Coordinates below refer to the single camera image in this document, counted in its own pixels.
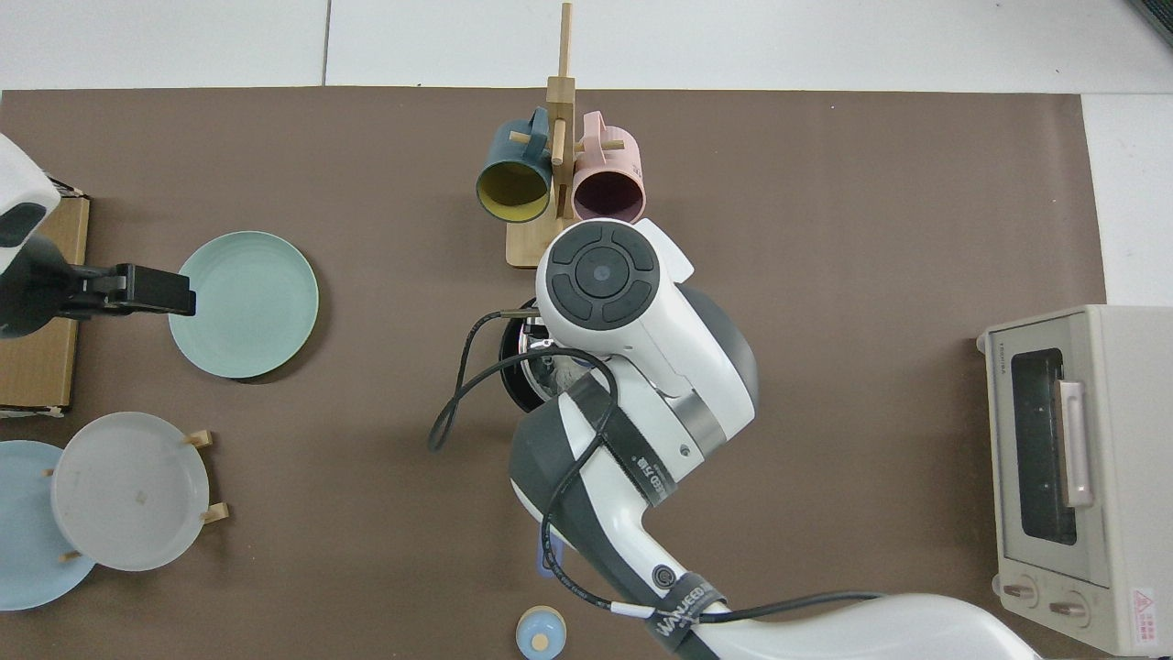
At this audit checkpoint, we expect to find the dark teal cup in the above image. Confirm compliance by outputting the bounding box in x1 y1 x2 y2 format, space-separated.
475 106 554 225

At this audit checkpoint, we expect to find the brown table cloth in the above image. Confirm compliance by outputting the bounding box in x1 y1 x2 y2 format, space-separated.
0 88 1106 660

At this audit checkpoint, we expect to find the wooden cup stand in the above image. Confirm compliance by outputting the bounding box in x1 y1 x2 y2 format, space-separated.
505 2 627 270

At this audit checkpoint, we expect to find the light blue plate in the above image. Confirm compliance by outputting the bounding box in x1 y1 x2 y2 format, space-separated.
0 440 98 612

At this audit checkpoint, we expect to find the wire basket wooden floor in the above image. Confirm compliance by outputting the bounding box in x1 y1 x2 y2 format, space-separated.
0 188 92 420

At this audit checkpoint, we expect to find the wooden plate rack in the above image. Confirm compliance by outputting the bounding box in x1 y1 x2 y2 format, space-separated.
41 429 231 563

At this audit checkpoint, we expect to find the small blue round thing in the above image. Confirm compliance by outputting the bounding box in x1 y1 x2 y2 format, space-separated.
515 605 568 660

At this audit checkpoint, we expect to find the pink cup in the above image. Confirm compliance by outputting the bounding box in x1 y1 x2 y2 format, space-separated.
571 111 648 230

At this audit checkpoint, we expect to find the pale green plate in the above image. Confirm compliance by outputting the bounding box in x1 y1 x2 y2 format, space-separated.
168 230 321 380

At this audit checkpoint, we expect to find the grey plate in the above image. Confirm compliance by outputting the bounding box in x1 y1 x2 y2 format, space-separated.
50 412 212 573

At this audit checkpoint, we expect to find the black pan blue handle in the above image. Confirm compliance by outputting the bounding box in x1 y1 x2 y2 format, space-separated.
498 297 589 580

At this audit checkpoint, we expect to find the dark ribbed object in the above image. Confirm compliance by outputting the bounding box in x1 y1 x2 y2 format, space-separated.
1128 0 1173 48

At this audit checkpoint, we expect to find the pale toaster oven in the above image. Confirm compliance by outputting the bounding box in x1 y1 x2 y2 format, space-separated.
975 305 1173 658

